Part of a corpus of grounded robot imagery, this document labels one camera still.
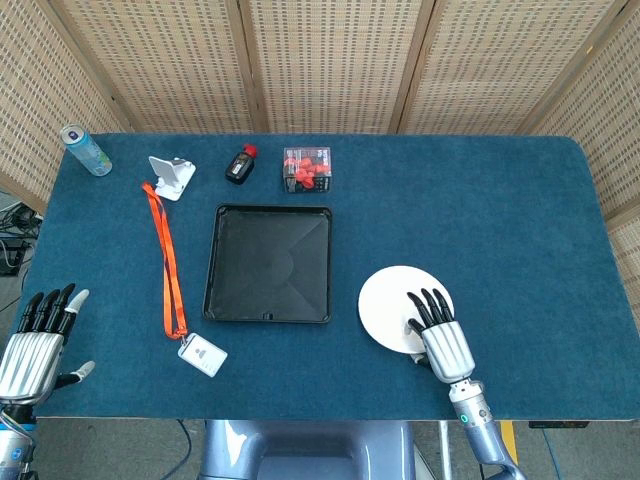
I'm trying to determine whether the white folding phone stand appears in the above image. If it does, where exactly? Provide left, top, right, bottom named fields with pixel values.
left=147, top=155, right=197, bottom=203

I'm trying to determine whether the black bottle with red cap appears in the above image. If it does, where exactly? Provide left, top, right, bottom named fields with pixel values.
left=224, top=143, right=259, bottom=185

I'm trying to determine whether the blue-grey robot torso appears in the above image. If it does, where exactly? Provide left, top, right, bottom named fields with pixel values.
left=198, top=419, right=417, bottom=480

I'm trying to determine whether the clear box with red pieces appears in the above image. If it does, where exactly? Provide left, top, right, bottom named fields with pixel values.
left=282, top=146, right=335, bottom=194

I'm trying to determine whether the black power adapter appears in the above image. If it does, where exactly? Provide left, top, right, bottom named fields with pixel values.
left=0, top=238, right=32, bottom=276

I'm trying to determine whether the blue felt table mat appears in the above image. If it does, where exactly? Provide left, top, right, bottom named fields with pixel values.
left=22, top=132, right=632, bottom=421

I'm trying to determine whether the black square plastic tray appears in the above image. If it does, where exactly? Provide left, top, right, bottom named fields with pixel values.
left=201, top=202, right=334, bottom=325

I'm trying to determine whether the white round plate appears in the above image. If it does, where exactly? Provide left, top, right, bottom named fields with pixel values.
left=357, top=265, right=456, bottom=355

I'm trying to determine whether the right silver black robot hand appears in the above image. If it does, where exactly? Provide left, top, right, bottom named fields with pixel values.
left=405, top=287, right=475, bottom=385

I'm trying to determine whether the white table leg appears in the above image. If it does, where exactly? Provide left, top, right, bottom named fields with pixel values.
left=438, top=421, right=453, bottom=480

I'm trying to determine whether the blue floor cable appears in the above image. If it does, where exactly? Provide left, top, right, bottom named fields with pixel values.
left=175, top=419, right=195, bottom=479

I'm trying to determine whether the light blue drink can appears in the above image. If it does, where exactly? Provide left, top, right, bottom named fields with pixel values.
left=60, top=124, right=114, bottom=177

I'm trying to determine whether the black floor cable bundle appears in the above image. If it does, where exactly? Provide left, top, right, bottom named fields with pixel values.
left=0, top=199, right=44, bottom=239

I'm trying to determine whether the white badge card holder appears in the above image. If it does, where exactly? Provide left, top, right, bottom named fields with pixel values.
left=177, top=331, right=229, bottom=378

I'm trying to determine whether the orange lanyard strap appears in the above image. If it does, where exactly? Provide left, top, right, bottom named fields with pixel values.
left=141, top=181, right=189, bottom=342

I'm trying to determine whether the woven bamboo screen panel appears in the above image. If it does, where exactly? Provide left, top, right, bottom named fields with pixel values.
left=0, top=0, right=126, bottom=214
left=394, top=0, right=626, bottom=135
left=238, top=0, right=436, bottom=135
left=519, top=0, right=640, bottom=321
left=49, top=0, right=266, bottom=135

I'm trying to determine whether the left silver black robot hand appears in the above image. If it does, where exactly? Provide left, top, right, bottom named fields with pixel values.
left=0, top=283, right=96, bottom=402

